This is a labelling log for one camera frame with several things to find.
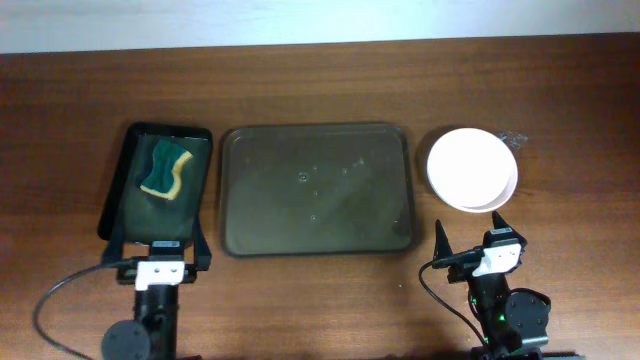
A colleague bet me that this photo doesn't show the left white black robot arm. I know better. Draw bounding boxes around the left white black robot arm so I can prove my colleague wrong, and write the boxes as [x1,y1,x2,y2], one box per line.
[98,202,212,359]

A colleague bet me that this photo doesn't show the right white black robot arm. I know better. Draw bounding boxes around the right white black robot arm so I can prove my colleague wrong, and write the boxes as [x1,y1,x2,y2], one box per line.
[430,211,551,359]

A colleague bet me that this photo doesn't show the yellow green sponge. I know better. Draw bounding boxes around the yellow green sponge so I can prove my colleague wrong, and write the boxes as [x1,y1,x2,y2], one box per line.
[139,140,193,201]

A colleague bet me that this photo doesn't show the cream plate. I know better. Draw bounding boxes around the cream plate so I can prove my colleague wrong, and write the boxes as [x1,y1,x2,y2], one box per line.
[425,128,519,207]

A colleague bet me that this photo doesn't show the small dark sponge tray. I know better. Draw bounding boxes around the small dark sponge tray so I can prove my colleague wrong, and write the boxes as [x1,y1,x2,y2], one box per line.
[103,122,213,245]

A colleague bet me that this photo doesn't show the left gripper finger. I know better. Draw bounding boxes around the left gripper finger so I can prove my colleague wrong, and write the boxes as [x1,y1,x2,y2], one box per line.
[101,200,123,264]
[193,217,212,271]

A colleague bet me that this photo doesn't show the large dark plate tray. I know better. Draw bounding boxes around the large dark plate tray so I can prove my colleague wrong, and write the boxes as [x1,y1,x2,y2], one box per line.
[219,123,418,258]

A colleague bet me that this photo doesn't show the white plate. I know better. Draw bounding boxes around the white plate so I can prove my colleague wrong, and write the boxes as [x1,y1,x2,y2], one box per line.
[450,173,519,213]

